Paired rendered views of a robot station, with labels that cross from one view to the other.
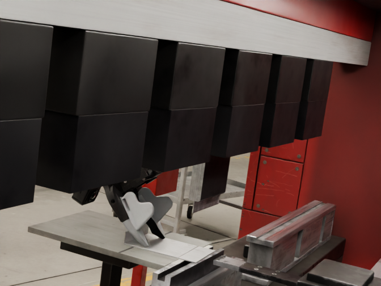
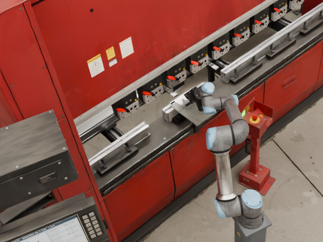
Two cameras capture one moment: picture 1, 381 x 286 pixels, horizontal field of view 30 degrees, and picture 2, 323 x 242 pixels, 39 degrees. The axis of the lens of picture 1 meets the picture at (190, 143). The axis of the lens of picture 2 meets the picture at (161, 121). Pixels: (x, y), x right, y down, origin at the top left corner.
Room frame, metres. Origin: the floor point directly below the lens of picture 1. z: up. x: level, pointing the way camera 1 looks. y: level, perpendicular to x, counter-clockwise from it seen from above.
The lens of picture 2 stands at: (3.17, 1.09, 3.20)
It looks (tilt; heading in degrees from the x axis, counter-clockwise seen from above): 46 degrees down; 212
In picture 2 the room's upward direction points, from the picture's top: 10 degrees counter-clockwise
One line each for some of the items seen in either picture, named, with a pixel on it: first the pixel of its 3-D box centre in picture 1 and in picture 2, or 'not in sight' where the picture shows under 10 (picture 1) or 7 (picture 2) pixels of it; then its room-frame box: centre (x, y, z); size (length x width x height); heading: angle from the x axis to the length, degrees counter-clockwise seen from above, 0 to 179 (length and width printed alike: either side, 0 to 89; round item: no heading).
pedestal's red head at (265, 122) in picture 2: not in sight; (256, 118); (0.90, 0.45, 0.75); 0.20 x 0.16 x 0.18; 168
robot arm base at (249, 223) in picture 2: not in sight; (251, 213); (1.72, 0.68, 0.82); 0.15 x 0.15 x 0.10
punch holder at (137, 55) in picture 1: (84, 105); (217, 43); (0.78, 0.12, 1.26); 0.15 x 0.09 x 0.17; 155
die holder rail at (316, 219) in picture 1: (293, 237); (118, 148); (1.62, -0.27, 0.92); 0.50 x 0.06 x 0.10; 155
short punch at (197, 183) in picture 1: (209, 180); (177, 84); (1.12, -0.04, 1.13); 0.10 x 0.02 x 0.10; 155
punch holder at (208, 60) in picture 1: (168, 101); (195, 57); (0.96, 0.04, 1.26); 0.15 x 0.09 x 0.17; 155
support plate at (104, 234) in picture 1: (121, 237); (193, 109); (1.18, 0.10, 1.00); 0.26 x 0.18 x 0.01; 65
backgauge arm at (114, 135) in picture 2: not in sight; (102, 122); (1.36, -0.57, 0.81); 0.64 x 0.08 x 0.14; 65
